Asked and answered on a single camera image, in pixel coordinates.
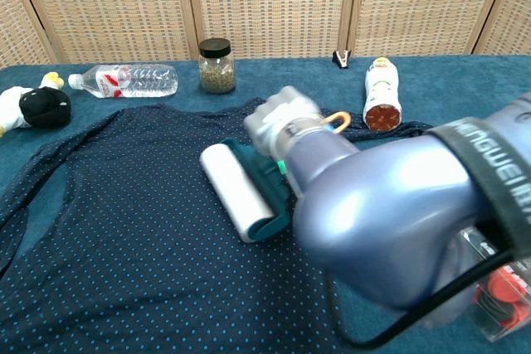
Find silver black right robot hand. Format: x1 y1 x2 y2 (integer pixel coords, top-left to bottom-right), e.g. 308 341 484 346
243 85 324 156

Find small white clip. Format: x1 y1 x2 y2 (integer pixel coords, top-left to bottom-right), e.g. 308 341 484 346
332 49 352 69

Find teal lint roller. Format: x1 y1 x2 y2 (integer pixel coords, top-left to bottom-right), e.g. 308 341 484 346
199 111 353 244

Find clear box red black pieces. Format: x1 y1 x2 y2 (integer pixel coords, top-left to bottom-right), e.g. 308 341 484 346
455 229 531 342

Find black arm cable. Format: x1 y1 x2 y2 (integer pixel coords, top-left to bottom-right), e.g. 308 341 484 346
323 250 526 347

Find clear plastic water bottle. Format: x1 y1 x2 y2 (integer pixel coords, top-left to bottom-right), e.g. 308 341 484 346
67 63 179 99

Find navy polka dot shirt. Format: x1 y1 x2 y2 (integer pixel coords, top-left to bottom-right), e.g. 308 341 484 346
0 96 428 354

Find white drink bottle yellow cap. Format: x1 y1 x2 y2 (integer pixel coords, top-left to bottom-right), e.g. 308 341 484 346
363 56 402 131

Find glass jar black lid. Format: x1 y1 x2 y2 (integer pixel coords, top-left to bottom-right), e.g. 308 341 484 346
197 37 236 95

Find blue table cover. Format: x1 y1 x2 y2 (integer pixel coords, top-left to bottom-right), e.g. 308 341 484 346
0 54 531 354

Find bamboo folding screen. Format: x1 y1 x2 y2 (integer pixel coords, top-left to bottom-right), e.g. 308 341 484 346
0 0 531 69

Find white black plush toy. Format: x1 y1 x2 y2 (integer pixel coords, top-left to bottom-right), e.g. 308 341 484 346
0 71 72 138

